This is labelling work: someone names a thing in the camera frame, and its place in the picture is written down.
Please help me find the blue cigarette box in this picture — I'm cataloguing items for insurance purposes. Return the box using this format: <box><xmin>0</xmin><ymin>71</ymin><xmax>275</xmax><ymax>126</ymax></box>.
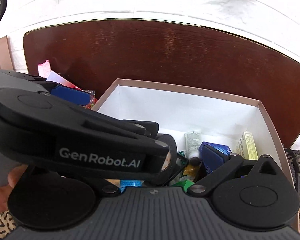
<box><xmin>199</xmin><ymin>142</ymin><xmax>232</xmax><ymax>174</ymax></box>

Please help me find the pink white sock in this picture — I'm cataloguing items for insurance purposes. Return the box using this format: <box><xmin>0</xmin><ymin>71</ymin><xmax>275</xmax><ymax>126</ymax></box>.
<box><xmin>38</xmin><ymin>60</ymin><xmax>51</xmax><ymax>78</ymax></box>

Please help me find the person's left hand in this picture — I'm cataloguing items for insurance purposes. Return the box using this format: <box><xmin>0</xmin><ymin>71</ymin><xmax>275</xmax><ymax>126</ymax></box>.
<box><xmin>0</xmin><ymin>164</ymin><xmax>28</xmax><ymax>213</ymax></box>

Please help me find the dark wooden headboard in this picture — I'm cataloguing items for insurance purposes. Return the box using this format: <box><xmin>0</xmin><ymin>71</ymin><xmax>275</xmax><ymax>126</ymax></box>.
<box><xmin>23</xmin><ymin>20</ymin><xmax>300</xmax><ymax>146</ymax></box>

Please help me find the pink paper shopping bag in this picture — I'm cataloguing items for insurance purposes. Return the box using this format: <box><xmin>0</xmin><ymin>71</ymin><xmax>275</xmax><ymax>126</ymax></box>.
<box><xmin>0</xmin><ymin>36</ymin><xmax>14</xmax><ymax>70</ymax></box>

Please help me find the yellow-green medicine box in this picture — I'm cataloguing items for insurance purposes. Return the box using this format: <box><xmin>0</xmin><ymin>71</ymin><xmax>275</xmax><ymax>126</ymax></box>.
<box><xmin>236</xmin><ymin>131</ymin><xmax>258</xmax><ymax>160</ymax></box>

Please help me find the pink cardboard storage box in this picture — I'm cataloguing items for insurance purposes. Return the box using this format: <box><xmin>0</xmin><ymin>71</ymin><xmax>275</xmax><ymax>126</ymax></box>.
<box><xmin>93</xmin><ymin>79</ymin><xmax>293</xmax><ymax>183</ymax></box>

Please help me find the white cosmetic tube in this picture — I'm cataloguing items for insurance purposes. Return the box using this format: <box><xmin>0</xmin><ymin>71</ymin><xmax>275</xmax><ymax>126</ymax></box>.
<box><xmin>185</xmin><ymin>132</ymin><xmax>202</xmax><ymax>160</ymax></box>

